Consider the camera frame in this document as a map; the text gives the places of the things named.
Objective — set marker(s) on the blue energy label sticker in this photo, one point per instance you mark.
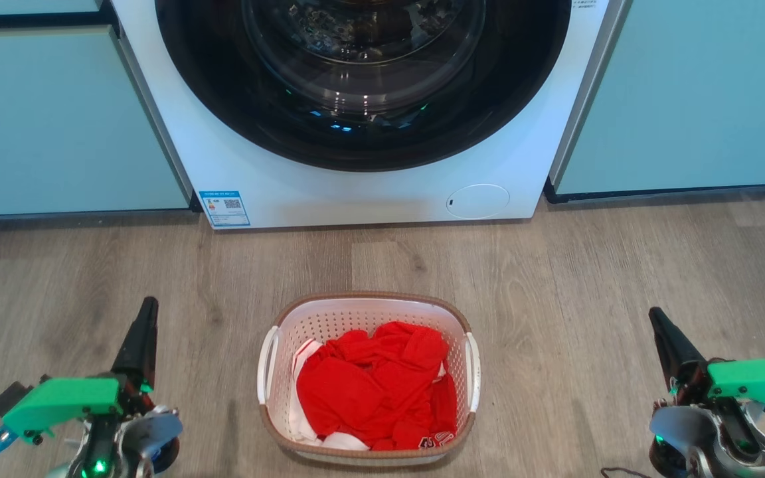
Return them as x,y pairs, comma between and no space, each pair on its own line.
224,208

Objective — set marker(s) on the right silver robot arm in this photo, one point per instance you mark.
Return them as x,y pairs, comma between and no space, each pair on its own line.
708,438

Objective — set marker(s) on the black round washer door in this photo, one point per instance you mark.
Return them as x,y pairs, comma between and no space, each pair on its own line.
223,99

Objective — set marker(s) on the round white filter cover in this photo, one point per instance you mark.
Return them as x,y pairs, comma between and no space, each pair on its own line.
479,202

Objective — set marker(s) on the large pale teal cabinet door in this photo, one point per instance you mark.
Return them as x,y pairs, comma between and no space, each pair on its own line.
57,126

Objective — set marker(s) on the pale teal cabinet drawer front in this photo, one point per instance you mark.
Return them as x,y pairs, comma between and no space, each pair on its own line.
24,5

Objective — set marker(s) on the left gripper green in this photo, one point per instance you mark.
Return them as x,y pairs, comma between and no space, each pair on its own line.
64,401

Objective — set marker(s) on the white perforated laundry basket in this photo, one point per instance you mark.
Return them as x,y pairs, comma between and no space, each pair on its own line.
329,318

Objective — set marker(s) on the white front-load washing machine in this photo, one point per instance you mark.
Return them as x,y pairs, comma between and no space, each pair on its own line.
369,192

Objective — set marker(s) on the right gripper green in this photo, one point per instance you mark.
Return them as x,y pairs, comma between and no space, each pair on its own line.
754,382

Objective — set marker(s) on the red garment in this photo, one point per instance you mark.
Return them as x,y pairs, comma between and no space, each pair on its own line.
369,392

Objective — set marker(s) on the white garment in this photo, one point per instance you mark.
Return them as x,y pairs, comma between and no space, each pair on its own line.
303,358

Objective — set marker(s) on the wide pale teal cabinet door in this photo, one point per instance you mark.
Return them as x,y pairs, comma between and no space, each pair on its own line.
694,99

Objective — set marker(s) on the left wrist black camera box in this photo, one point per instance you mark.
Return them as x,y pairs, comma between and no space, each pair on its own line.
9,397

